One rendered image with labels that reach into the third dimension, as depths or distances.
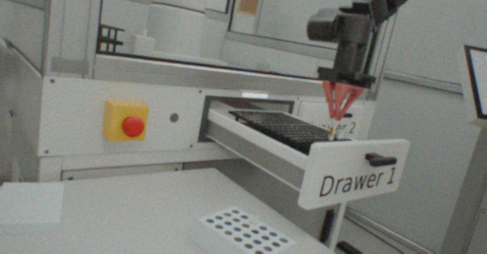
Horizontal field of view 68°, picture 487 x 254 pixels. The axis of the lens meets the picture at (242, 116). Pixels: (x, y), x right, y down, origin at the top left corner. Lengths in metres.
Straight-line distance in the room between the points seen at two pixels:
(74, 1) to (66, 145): 0.26
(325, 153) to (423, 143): 1.93
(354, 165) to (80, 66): 0.51
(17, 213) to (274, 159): 0.41
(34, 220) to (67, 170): 0.21
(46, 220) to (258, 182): 0.61
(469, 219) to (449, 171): 0.82
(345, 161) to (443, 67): 1.88
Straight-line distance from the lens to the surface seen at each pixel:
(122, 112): 0.70
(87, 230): 0.59
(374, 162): 0.65
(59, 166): 0.76
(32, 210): 0.61
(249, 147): 0.72
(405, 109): 2.54
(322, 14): 0.81
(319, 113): 1.07
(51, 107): 0.71
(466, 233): 1.70
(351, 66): 0.73
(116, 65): 0.72
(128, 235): 0.58
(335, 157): 0.62
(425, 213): 2.56
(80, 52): 0.70
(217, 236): 0.54
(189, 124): 0.82
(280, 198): 1.13
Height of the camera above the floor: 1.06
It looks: 12 degrees down
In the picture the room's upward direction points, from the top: 11 degrees clockwise
